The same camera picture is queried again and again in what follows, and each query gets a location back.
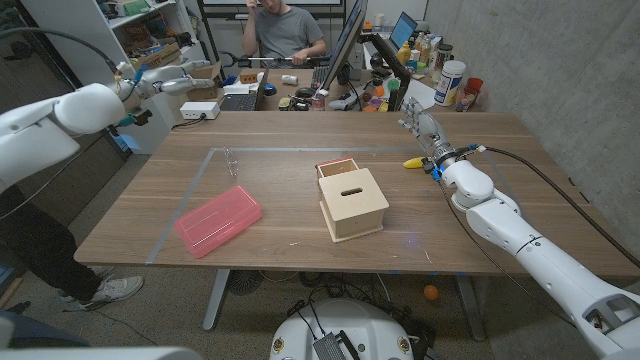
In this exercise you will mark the seated person grey shirt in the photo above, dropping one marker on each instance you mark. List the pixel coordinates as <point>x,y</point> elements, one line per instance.
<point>287,32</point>

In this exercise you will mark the pink plastic tray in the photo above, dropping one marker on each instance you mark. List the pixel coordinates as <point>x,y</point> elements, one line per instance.
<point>217,220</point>

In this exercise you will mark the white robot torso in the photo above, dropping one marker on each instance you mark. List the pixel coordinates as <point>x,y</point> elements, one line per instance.
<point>370,330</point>

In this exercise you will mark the red lidded jar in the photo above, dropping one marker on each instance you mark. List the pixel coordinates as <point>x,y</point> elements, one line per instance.
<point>470,92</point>

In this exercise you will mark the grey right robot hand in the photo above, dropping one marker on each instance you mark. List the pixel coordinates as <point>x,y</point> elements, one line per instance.
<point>430,135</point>

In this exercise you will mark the white shelf unit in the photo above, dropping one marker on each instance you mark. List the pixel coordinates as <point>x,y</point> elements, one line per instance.
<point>85,30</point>

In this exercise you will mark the standing person black trousers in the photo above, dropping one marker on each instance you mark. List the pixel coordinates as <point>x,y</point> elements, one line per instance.
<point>45,250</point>

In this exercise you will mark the wooden drawer box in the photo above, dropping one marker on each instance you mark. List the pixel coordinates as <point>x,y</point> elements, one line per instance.
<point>352,205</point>

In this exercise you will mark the black open laptop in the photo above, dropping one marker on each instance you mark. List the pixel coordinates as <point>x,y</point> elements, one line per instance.
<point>240,102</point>

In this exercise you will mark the black keyboard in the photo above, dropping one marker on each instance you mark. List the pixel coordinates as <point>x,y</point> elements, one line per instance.
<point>319,77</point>

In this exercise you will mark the whiteboard with black frame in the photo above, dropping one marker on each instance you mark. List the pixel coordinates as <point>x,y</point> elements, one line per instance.
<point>310,1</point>

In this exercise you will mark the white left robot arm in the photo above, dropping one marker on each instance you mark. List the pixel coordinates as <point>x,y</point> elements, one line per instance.
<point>40,135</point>

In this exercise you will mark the yellow mustard bottle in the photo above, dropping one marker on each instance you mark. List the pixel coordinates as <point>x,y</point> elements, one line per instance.
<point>404,54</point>

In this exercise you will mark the orange ball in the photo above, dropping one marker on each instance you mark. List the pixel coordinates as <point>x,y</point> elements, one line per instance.
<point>431,292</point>

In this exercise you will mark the round black floor fan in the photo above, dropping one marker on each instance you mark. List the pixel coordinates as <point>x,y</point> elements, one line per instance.
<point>243,281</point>

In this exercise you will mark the yellow toy banana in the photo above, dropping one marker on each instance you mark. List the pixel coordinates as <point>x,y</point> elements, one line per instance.
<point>414,163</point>

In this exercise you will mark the open cardboard box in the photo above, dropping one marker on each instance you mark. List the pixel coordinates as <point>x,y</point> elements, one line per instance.
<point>205,90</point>

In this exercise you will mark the grey table leg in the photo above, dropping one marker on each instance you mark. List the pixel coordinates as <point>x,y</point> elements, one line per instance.
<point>215,300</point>
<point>470,305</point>

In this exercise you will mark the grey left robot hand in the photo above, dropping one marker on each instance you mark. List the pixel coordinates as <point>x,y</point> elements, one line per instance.
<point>170,80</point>

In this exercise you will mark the black computer monitor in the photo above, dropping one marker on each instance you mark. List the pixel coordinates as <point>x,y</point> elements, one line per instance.
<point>345,40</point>

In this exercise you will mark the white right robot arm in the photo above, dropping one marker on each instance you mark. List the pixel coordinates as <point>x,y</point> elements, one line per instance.
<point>500,220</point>

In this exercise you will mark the white canister blue label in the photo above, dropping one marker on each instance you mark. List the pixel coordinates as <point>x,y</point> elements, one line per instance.
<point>448,82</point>

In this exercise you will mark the dark jar black lid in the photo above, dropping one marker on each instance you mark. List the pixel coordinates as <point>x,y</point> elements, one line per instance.
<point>443,55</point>

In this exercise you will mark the black grabber stick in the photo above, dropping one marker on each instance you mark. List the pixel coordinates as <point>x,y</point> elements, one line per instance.
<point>265,59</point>

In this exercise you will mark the small blue round object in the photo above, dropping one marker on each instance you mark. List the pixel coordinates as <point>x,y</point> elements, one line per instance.
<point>270,89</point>

